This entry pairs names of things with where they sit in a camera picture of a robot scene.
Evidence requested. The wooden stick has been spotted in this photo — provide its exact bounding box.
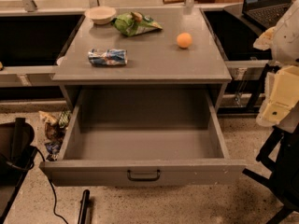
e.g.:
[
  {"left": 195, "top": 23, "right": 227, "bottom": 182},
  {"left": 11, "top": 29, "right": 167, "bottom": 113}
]
[{"left": 163, "top": 0, "right": 215, "bottom": 4}]

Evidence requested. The black stand base right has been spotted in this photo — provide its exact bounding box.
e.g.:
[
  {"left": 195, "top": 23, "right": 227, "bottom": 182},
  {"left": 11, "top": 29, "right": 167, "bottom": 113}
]
[{"left": 243, "top": 125, "right": 299, "bottom": 224}]

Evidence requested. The pile of snack wrappers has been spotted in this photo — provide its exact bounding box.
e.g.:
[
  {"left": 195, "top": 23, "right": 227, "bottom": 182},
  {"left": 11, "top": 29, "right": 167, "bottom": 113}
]
[{"left": 39, "top": 110, "right": 71, "bottom": 161}]

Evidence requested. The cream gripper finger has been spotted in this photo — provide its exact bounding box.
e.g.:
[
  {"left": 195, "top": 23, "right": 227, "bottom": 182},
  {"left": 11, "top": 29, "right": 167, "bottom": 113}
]
[{"left": 256, "top": 65, "right": 299, "bottom": 127}]

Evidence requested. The black chair left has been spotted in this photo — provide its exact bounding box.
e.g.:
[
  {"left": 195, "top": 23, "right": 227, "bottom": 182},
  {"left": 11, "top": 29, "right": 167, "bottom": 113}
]
[{"left": 0, "top": 118, "right": 35, "bottom": 224}]

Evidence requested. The black bar on floor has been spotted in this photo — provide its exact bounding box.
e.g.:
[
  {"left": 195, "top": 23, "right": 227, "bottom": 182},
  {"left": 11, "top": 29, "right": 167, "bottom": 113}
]
[{"left": 78, "top": 189, "right": 91, "bottom": 224}]

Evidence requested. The orange fruit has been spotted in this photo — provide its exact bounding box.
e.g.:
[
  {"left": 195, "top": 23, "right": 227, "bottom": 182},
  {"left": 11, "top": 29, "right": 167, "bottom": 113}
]
[{"left": 177, "top": 33, "right": 192, "bottom": 49}]

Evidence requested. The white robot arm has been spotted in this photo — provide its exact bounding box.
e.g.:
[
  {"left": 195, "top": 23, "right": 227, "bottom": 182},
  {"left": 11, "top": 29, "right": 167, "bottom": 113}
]
[{"left": 253, "top": 0, "right": 299, "bottom": 127}]

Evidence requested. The blue silver redbull can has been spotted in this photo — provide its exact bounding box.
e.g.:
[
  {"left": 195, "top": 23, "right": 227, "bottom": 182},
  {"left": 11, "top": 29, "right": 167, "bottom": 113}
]
[{"left": 88, "top": 49, "right": 128, "bottom": 66}]

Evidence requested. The black drawer handle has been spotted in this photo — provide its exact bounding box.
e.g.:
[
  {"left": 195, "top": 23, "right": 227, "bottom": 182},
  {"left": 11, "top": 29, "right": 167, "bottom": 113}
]
[{"left": 127, "top": 170, "right": 161, "bottom": 182}]

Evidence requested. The beige bowl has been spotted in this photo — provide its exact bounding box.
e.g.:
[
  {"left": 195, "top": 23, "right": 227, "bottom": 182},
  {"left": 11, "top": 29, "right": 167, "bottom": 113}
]
[{"left": 84, "top": 7, "right": 116, "bottom": 25}]

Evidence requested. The green chip bag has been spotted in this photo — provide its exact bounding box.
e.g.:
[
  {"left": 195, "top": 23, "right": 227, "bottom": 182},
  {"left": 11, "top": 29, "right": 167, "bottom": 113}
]
[{"left": 111, "top": 12, "right": 163, "bottom": 37}]

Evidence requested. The black cable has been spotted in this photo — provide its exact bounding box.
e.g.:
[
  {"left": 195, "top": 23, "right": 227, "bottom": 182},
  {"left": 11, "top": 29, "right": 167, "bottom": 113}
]
[{"left": 31, "top": 147, "right": 69, "bottom": 224}]

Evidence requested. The black laptop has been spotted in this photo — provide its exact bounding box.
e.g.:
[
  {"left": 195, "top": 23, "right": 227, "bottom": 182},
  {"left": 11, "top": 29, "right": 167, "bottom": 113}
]
[{"left": 242, "top": 0, "right": 292, "bottom": 29}]

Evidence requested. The open grey top drawer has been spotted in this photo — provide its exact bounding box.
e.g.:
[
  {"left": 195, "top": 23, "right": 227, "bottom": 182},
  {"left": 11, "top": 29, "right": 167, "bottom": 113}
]
[{"left": 40, "top": 88, "right": 246, "bottom": 187}]

